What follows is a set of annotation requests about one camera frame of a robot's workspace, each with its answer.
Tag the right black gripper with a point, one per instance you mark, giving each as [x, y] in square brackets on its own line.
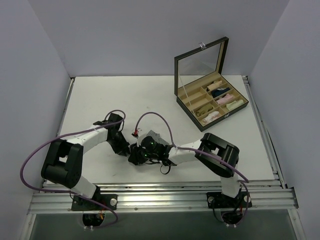
[135, 156]

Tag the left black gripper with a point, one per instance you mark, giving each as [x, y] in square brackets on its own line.
[122, 147]

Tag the grey striped underwear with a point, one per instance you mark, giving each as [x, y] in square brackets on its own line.
[157, 137]

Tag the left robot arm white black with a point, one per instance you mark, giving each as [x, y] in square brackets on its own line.
[64, 160]

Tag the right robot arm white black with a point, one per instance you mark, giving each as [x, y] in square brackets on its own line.
[218, 155]

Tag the tan rolled underwear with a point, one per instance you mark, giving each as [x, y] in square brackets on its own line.
[204, 109]

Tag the light pink rolled underwear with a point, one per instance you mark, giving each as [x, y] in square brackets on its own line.
[210, 117]

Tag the navy rolled underwear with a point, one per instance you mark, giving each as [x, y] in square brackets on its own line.
[219, 91]

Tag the beige rolled underwear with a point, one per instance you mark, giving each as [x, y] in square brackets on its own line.
[214, 85]

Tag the pale green rolled underwear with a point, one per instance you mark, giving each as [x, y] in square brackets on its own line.
[233, 105]

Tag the black compartment storage box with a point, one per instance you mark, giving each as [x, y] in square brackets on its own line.
[194, 71]

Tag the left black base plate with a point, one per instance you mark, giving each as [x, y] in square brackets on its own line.
[80, 204]

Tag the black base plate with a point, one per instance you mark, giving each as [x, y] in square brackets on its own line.
[217, 200]
[80, 204]

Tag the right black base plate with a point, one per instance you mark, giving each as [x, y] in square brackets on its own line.
[217, 200]

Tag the aluminium mounting rail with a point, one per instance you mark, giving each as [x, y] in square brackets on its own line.
[170, 197]

